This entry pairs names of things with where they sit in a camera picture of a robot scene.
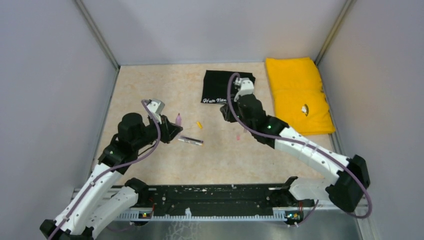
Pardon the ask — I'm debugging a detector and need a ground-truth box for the black folded t-shirt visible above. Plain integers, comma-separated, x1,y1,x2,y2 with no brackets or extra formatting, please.
200,70,256,104

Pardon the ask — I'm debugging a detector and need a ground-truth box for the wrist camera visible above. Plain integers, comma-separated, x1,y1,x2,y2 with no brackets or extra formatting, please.
234,77,255,102
147,98,165,125

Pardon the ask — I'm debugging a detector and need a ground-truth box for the yellow folded t-shirt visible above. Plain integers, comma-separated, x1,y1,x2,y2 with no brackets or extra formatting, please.
265,57,336,135

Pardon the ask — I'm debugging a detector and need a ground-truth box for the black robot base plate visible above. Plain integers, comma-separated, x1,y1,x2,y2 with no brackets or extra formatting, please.
112,183,316,220

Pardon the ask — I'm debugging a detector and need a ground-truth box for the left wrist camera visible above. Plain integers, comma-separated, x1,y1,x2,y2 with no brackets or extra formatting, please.
147,98,165,125

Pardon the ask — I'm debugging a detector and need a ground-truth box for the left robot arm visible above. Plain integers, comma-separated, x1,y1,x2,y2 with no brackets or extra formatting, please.
39,112,183,240

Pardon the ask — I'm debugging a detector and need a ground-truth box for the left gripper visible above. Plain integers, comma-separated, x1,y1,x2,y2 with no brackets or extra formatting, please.
132,112,183,151

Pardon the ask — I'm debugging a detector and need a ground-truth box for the aluminium frame rail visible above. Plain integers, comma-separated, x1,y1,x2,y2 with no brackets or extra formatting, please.
65,178,363,228

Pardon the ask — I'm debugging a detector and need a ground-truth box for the yellow pen cap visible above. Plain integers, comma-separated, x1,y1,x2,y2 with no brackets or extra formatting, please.
196,121,203,129

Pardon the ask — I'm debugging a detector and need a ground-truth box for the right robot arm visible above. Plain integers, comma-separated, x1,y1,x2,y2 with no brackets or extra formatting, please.
219,94,373,219

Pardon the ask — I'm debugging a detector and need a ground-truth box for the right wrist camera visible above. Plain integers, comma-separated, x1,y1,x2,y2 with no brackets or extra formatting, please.
234,77,255,102

